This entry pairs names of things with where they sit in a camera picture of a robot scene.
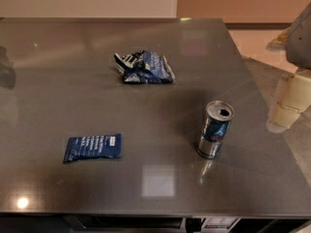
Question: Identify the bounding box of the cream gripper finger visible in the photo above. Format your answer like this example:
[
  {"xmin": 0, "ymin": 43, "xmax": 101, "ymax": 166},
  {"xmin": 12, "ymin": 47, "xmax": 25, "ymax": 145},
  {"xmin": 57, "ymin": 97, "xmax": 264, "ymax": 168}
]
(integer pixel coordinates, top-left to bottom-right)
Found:
[{"xmin": 270, "ymin": 69, "xmax": 311, "ymax": 129}]

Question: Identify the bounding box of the dark appliance under table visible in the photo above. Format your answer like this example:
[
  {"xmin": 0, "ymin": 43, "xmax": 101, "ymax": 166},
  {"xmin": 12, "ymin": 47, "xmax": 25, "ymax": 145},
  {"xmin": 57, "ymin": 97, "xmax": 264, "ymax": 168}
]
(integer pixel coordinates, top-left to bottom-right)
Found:
[{"xmin": 63, "ymin": 215, "xmax": 239, "ymax": 233}]

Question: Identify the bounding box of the crumpled blue chip bag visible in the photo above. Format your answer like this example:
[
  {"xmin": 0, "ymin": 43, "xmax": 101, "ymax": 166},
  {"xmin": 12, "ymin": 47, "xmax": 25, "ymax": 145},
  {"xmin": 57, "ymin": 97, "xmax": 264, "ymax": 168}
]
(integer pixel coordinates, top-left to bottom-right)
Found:
[{"xmin": 114, "ymin": 50, "xmax": 175, "ymax": 84}]

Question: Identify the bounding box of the blue rxbar blueberry wrapper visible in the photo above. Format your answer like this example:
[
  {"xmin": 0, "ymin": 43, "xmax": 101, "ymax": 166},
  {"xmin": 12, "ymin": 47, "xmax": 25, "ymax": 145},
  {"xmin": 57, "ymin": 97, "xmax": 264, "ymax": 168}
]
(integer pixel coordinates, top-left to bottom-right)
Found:
[{"xmin": 63, "ymin": 134, "xmax": 121, "ymax": 163}]

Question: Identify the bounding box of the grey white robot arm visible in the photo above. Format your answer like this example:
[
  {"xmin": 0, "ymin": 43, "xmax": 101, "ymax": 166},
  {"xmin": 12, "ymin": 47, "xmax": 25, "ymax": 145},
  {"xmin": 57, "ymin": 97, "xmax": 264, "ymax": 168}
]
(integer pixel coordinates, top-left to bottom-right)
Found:
[{"xmin": 266, "ymin": 3, "xmax": 311, "ymax": 133}]

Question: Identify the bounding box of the silver blue redbull can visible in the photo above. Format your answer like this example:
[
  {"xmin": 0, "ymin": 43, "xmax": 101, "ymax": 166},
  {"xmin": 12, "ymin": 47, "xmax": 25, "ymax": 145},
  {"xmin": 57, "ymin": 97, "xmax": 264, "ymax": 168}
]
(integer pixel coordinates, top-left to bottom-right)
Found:
[{"xmin": 197, "ymin": 101, "xmax": 234, "ymax": 159}]

